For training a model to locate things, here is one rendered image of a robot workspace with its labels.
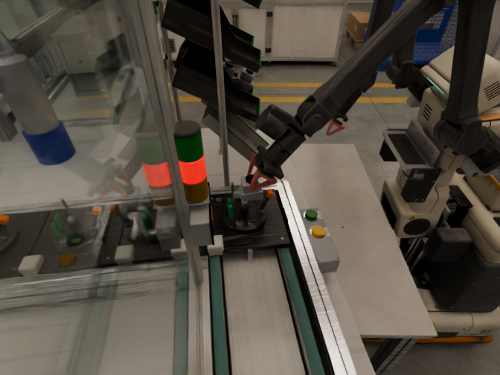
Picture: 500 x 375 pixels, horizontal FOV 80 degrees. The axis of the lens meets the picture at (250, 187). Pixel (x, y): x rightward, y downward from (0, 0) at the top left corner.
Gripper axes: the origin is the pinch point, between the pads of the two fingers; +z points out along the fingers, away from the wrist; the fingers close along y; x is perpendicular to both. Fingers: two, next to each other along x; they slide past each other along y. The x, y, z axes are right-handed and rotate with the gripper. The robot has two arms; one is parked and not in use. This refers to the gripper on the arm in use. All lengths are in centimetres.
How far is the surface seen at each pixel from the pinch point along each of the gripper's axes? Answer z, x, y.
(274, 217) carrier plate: 7.1, 14.9, 1.2
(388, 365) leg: 18, 65, 37
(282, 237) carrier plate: 6.6, 15.2, 9.6
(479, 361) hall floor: 18, 158, 30
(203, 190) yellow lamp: -5.8, -20.5, 20.0
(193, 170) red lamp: -9.4, -24.9, 20.5
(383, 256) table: -5, 49, 14
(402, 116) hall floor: -41, 235, -211
